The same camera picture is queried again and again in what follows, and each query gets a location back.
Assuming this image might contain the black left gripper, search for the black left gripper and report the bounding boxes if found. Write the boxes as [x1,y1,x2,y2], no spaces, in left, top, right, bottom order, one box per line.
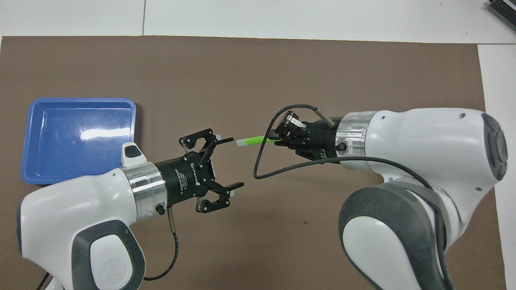
[154,128,245,213]

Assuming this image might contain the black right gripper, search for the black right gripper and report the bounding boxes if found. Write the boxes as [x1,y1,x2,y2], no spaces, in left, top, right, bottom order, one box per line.
[269,111,344,162]

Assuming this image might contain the green highlighter pen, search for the green highlighter pen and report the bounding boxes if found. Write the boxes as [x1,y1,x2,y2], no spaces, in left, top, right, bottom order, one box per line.
[236,135,279,148]

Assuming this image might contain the blue plastic tray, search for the blue plastic tray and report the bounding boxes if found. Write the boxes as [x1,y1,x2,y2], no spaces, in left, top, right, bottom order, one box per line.
[21,97,137,186]

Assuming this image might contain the brown table mat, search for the brown table mat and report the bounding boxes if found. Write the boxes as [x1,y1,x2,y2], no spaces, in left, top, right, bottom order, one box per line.
[0,35,508,290]

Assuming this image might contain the grey laptop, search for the grey laptop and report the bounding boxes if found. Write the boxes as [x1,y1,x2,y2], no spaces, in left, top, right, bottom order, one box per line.
[487,0,516,31]

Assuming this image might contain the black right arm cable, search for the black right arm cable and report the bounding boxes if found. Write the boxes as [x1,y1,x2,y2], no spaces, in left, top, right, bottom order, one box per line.
[253,104,454,290]

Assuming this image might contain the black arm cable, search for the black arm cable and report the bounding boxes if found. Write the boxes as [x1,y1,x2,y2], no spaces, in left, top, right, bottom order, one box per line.
[253,104,454,290]
[36,205,180,290]

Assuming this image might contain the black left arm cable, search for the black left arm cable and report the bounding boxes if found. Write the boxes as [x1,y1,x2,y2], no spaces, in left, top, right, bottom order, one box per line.
[36,205,180,290]

